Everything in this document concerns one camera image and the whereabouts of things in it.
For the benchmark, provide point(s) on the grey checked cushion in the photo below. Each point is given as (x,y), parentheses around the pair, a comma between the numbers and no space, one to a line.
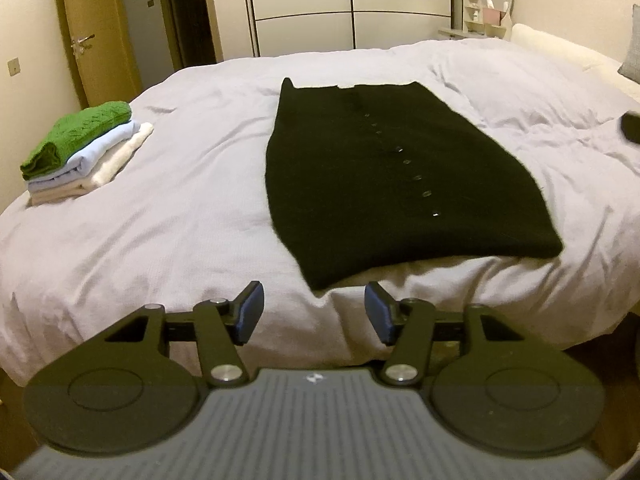
(632,62)

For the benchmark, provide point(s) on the white panelled wardrobe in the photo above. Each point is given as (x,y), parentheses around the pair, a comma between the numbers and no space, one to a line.
(305,5)

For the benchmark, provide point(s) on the black knit cardigan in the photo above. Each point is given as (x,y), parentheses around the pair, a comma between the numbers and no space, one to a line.
(375,185)

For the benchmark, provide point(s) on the cream folded garment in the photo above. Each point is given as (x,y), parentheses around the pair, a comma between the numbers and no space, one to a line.
(117,162)

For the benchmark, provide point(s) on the small wall switch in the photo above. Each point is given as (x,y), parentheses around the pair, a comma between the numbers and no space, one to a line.
(14,66)

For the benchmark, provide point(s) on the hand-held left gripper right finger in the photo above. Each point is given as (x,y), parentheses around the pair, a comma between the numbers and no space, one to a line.
(377,310)

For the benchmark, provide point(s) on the tiered desk organizer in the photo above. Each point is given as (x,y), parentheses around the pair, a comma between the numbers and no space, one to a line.
(472,5)

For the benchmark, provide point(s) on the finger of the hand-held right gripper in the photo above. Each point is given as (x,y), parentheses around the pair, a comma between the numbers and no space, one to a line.
(631,127)

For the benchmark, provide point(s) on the white pillow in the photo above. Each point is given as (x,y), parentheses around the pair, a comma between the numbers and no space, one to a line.
(565,52)

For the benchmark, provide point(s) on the light blue folded garment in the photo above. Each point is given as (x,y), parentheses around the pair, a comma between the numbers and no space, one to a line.
(95,155)

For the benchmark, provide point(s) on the white vanity table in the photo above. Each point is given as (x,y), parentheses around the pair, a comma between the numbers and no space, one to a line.
(472,32)

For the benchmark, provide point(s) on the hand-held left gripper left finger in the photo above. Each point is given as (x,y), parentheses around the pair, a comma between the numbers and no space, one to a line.
(250,310)

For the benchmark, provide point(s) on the pale grey duvet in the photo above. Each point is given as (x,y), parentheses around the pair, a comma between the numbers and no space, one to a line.
(150,220)

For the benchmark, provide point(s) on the pink tissue box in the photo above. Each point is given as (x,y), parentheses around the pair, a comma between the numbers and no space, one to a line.
(495,14)

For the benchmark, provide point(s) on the wooden door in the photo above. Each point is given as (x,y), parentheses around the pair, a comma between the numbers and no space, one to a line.
(95,0)

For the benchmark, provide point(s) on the green folded knit sweater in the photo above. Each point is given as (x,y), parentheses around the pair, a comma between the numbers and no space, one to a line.
(80,132)

